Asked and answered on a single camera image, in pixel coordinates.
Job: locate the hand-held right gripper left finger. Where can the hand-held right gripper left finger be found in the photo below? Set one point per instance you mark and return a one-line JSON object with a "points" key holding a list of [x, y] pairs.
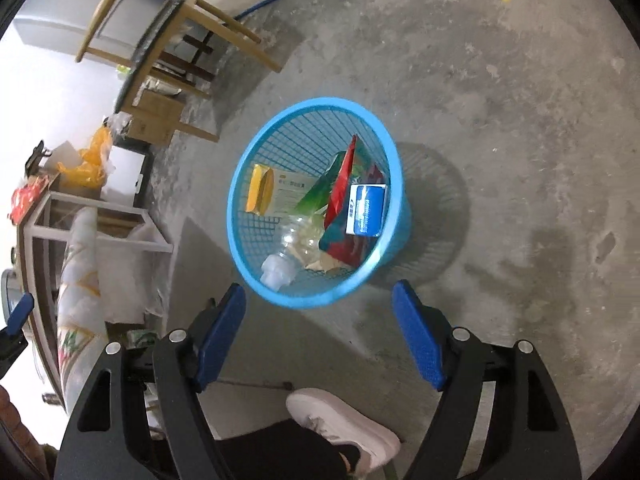
{"points": [[220, 335]]}

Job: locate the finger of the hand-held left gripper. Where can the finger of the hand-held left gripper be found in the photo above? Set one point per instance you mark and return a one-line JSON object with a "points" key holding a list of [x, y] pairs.
{"points": [[20, 312]]}

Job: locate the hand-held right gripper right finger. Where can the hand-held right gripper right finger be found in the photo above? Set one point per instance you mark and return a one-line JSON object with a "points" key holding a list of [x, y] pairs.
{"points": [[420, 335]]}

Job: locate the red snack bag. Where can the red snack bag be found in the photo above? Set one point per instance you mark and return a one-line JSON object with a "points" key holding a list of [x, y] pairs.
{"points": [[345, 245]]}

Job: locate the blue toothpaste box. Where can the blue toothpaste box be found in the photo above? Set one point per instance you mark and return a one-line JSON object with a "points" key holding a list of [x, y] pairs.
{"points": [[365, 210]]}

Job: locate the yellow cardboard box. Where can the yellow cardboard box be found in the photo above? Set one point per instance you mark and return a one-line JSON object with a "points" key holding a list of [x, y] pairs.
{"points": [[260, 190]]}

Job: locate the green snack bag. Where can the green snack bag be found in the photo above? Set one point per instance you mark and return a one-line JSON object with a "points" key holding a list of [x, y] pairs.
{"points": [[320, 192]]}

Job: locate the blue mesh wastebasket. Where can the blue mesh wastebasket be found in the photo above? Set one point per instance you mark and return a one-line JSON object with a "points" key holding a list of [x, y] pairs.
{"points": [[300, 125]]}

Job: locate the person's left forearm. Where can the person's left forearm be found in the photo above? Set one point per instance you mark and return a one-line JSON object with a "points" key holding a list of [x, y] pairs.
{"points": [[30, 432]]}

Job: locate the grey rice cooker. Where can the grey rice cooker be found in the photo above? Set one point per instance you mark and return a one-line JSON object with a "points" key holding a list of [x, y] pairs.
{"points": [[6, 295]]}

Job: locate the white plastic sheet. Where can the white plastic sheet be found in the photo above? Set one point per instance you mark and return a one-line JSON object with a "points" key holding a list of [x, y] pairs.
{"points": [[130, 280]]}

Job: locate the red plastic bag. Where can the red plastic bag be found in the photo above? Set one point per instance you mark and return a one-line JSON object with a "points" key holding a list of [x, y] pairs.
{"points": [[27, 200]]}

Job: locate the person's white shoe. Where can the person's white shoe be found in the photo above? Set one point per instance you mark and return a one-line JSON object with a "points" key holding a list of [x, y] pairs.
{"points": [[340, 420]]}

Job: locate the clear plastic bottle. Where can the clear plastic bottle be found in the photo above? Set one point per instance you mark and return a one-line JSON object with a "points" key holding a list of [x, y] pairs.
{"points": [[295, 240]]}

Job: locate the wooden side table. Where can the wooden side table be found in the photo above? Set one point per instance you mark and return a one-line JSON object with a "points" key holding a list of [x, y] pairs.
{"points": [[125, 243]]}

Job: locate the person's black pants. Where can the person's black pants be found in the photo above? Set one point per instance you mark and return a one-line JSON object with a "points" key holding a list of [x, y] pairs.
{"points": [[280, 450]]}

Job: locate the yellow plastic bag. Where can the yellow plastic bag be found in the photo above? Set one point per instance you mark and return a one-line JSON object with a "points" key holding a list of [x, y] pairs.
{"points": [[85, 170]]}

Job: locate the white foam box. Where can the white foam box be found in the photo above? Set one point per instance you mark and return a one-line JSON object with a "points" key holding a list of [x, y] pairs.
{"points": [[125, 170]]}

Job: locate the dark wooden stool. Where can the dark wooden stool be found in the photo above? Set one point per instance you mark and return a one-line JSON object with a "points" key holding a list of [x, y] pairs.
{"points": [[197, 50]]}

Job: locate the grey fridge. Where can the grey fridge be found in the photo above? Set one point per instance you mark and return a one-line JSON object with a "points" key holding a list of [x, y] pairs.
{"points": [[60, 25]]}

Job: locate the wooden chair black seat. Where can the wooden chair black seat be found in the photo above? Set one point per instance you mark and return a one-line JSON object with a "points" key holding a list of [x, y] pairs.
{"points": [[150, 45]]}

